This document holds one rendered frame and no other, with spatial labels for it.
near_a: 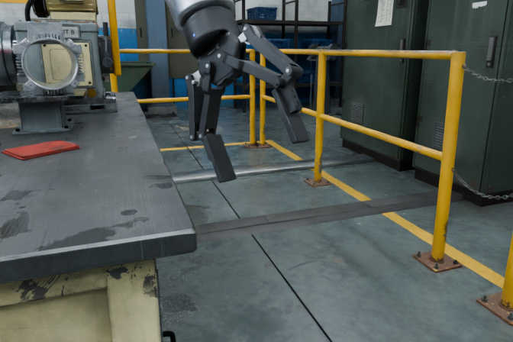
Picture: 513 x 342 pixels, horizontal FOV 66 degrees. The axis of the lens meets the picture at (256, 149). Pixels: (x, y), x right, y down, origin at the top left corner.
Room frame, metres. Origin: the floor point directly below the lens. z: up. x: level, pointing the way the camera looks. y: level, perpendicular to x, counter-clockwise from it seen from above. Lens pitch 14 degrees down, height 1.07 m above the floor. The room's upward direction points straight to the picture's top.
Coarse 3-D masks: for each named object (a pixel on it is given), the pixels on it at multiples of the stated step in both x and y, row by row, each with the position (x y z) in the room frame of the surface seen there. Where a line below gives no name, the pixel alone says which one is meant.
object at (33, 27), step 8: (32, 24) 1.32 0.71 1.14; (40, 24) 1.33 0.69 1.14; (48, 24) 1.34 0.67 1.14; (56, 24) 1.35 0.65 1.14; (32, 32) 1.32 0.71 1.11; (40, 32) 1.33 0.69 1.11; (48, 32) 1.34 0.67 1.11; (56, 32) 1.35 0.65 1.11; (32, 40) 1.31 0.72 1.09; (40, 40) 1.33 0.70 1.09; (48, 40) 1.34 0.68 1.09; (64, 40) 1.37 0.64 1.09
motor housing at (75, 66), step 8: (56, 40) 1.28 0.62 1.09; (72, 56) 1.38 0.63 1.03; (16, 64) 1.22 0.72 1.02; (72, 64) 1.44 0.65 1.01; (24, 72) 1.23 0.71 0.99; (72, 72) 1.39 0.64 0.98; (80, 72) 1.31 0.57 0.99; (32, 80) 1.25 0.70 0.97; (64, 80) 1.40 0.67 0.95; (72, 80) 1.29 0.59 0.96; (40, 88) 1.25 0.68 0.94; (48, 88) 1.26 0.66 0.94; (56, 88) 1.27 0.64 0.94
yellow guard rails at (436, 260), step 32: (320, 64) 3.03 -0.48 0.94; (224, 96) 4.18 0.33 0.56; (320, 96) 3.03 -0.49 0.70; (448, 96) 1.82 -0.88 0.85; (320, 128) 3.02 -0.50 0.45; (352, 128) 2.59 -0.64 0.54; (448, 128) 1.80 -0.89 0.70; (320, 160) 3.03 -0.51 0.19; (448, 160) 1.80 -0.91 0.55; (448, 192) 1.80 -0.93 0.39; (416, 256) 1.86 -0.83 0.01; (448, 256) 1.86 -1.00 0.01; (512, 256) 1.44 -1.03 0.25; (512, 288) 1.42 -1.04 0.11; (512, 320) 1.36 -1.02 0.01
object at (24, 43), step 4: (24, 40) 1.23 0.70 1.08; (68, 40) 1.29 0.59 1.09; (20, 44) 1.23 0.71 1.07; (24, 44) 1.23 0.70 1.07; (28, 44) 1.24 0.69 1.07; (68, 44) 1.29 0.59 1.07; (72, 44) 1.30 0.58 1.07; (24, 48) 1.23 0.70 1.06; (76, 80) 1.30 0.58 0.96; (28, 84) 1.23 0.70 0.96; (32, 84) 1.24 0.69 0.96; (72, 84) 1.29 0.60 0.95; (76, 84) 1.30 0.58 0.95; (32, 88) 1.24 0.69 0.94
